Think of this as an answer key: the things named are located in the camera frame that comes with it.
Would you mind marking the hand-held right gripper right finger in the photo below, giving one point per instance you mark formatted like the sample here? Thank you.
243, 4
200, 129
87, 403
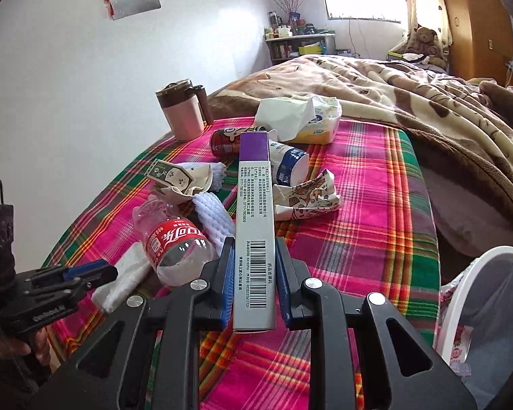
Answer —
282, 284

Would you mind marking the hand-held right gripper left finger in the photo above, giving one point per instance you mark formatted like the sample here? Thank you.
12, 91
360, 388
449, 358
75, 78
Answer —
227, 284

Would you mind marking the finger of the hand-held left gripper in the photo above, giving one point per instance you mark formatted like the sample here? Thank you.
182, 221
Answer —
87, 268
100, 276

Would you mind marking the white foam net sleeve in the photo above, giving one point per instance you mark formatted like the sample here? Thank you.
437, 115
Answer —
211, 222

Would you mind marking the clear plastic bottle red label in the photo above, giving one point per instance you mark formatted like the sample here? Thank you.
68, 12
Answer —
175, 243

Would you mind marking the purple and white carton box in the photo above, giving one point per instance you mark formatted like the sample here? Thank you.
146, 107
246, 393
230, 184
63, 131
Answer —
254, 222

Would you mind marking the brown patterned paper wrapper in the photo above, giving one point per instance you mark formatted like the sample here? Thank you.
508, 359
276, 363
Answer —
312, 198

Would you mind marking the white and blue paper cup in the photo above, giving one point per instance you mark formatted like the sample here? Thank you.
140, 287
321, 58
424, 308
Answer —
288, 164

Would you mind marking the green and white carton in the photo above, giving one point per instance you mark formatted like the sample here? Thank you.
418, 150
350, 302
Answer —
171, 175

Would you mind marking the white round trash bin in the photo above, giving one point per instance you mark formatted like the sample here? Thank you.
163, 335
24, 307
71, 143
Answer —
496, 258

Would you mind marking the person's left hand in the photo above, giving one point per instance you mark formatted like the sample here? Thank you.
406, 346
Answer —
34, 346

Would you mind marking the white tissue paper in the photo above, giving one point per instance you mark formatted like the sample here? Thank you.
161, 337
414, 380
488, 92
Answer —
119, 282

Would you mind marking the pink and green plaid blanket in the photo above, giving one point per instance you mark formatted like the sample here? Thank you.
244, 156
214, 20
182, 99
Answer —
367, 230

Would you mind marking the beige paper bag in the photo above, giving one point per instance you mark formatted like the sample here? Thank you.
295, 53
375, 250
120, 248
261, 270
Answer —
201, 183

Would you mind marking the red drink can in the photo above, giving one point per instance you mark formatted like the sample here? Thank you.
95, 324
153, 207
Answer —
226, 143

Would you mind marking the yellow tissue pack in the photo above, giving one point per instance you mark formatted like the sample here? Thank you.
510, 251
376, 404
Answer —
316, 124

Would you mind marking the pink tumbler with brown lid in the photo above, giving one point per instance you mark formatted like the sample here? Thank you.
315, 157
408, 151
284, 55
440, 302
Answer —
181, 119

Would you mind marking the floral plastic bag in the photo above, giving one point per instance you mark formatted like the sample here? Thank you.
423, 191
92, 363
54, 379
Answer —
459, 346

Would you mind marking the mauve bed sheet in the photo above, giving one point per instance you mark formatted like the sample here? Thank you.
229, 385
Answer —
461, 213

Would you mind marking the grey bin liner bag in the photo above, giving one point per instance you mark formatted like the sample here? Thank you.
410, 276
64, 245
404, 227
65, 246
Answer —
496, 311

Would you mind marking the brown and beige fleece blanket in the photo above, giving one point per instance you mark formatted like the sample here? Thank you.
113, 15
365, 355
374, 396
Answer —
410, 94

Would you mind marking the white shelf with bottles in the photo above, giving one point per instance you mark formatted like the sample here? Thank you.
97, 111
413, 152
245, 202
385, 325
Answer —
320, 42

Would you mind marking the brown teddy bear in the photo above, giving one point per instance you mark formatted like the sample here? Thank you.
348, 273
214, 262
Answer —
425, 40

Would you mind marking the window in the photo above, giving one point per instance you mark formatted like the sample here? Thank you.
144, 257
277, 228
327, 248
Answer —
363, 2

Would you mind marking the patterned curtain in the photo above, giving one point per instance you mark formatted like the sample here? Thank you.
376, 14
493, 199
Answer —
427, 0

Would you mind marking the wooden wardrobe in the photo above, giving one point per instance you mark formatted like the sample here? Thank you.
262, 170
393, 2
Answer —
474, 17

